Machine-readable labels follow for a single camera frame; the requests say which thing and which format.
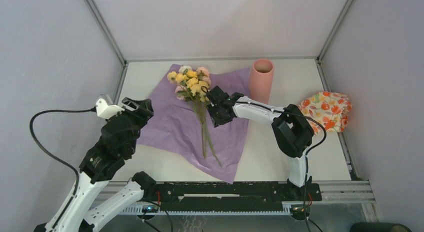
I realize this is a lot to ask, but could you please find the pink flower stem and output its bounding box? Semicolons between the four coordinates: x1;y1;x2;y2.
167;66;212;102

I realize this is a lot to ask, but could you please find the pink cylindrical vase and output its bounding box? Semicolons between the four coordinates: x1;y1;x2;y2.
248;59;274;104

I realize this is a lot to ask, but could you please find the yellow flower bunch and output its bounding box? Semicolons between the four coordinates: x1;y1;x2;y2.
166;66;222;166

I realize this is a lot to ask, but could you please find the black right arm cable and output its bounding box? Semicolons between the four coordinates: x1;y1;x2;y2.
200;86;328;191

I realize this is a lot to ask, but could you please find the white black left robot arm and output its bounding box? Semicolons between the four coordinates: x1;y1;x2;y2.
29;95;157;231

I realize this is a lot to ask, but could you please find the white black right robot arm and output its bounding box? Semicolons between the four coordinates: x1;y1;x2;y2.
202;86;315;200

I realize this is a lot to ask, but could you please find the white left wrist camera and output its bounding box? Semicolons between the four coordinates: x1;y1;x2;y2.
95;94;125;120

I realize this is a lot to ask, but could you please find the floral patterned cloth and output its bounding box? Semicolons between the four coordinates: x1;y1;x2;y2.
298;91;352;132

